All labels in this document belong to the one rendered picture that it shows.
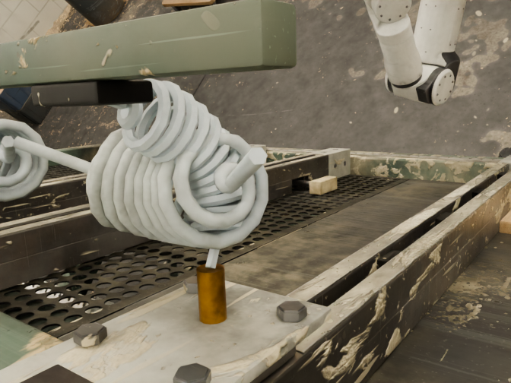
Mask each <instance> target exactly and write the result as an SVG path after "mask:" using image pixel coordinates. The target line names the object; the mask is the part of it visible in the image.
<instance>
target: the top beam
mask: <svg viewBox="0 0 511 383"><path fill-rule="evenodd" d="M62 342H64V341H62V340H59V339H57V338H55V337H53V336H51V335H49V334H47V333H44V332H42V331H40V330H38V329H36V328H34V327H32V326H29V325H28V324H25V323H23V322H22V321H19V320H17V319H15V318H12V317H11V316H9V315H6V314H5V313H3V312H0V370H2V369H4V368H6V367H9V366H11V365H13V364H15V363H16V362H20V361H21V360H23V359H26V358H28V357H30V356H32V355H34V354H36V353H41V352H43V351H45V350H48V349H49V348H51V347H54V346H56V345H58V344H60V343H62Z"/></svg>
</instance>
